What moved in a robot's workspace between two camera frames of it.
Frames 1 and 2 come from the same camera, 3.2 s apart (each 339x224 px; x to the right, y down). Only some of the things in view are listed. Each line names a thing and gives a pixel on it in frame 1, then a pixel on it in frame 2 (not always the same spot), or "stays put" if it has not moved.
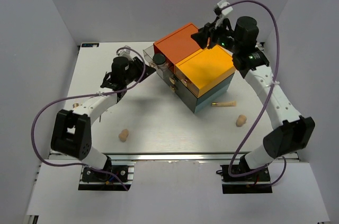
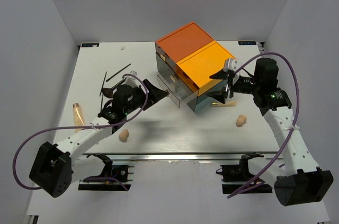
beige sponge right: [241, 120] stays put
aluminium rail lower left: [32, 219] stays put
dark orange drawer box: [177, 46] stays put
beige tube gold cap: [233, 104] stays put
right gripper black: [201, 37] to [221, 96]
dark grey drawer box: [187, 97] to [163, 63]
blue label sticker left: [90, 45] stays put
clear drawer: [167, 72] to [166, 56]
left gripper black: [137, 64] to [154, 94]
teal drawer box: [212, 93] stays put
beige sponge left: [123, 135] stays put
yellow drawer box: [204, 70] stays put
